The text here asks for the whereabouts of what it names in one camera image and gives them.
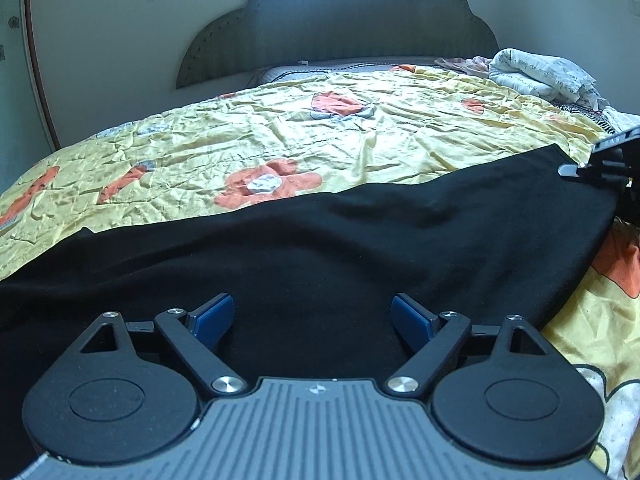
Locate grey pillow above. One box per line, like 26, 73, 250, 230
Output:
246, 56, 436, 88

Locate black pants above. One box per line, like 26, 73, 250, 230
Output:
1, 145, 617, 478

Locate crumpled white patterned cloth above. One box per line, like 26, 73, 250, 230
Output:
435, 49, 639, 132

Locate yellow floral bed quilt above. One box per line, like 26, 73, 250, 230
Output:
1, 65, 639, 479

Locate glass sliding wardrobe door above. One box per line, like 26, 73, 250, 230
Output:
1, 0, 61, 190

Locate dark padded headboard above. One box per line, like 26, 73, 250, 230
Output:
176, 0, 499, 88

